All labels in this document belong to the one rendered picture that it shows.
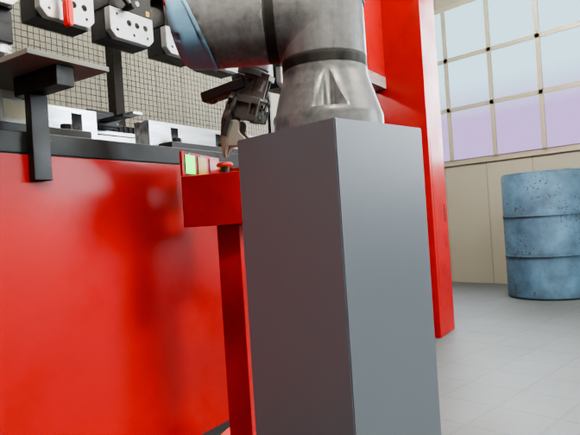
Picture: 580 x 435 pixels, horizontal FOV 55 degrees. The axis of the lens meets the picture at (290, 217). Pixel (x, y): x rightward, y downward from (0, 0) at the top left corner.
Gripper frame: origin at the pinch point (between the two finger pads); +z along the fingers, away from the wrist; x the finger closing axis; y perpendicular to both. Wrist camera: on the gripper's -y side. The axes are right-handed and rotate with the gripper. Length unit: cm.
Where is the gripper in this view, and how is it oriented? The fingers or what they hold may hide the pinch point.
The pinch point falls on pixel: (223, 151)
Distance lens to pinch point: 133.9
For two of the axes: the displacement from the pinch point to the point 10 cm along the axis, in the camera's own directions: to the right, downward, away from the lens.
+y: 9.1, 2.8, -3.0
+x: 3.2, -0.1, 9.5
